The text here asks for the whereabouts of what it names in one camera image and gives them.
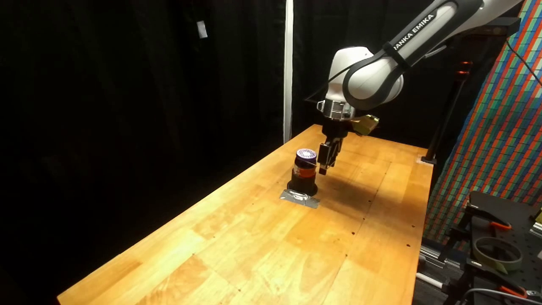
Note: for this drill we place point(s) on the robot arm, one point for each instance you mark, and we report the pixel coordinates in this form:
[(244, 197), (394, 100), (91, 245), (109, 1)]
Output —
[(423, 36)]

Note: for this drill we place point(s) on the white pole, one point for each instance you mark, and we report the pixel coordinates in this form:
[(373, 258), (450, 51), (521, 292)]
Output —
[(288, 67)]

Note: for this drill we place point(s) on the silver foil piece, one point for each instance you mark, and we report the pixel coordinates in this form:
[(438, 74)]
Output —
[(299, 198)]

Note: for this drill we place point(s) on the black curtain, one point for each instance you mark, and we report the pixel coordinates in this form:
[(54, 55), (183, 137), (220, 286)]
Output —
[(127, 106)]

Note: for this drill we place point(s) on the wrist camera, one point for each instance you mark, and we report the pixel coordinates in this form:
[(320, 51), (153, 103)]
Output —
[(366, 124)]

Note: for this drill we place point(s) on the grey tape roll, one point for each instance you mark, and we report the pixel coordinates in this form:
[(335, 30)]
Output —
[(498, 256)]

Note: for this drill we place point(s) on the camera on mount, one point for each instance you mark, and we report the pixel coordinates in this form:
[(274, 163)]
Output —
[(449, 114)]

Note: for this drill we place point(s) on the black clamp with orange grip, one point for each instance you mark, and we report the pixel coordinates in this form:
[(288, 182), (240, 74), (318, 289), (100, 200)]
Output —
[(510, 291), (495, 223)]

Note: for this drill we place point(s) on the purple round lid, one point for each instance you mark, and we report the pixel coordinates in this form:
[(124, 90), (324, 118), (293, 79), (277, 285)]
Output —
[(306, 155)]

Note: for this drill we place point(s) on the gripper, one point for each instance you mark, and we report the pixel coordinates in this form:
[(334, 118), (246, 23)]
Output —
[(335, 129)]

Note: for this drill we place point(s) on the multicoloured patterned panel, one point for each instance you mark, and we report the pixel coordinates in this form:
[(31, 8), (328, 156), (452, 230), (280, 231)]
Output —
[(504, 135)]

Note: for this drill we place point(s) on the small white tag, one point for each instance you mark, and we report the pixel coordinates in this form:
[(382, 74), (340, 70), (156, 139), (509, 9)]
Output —
[(202, 29)]

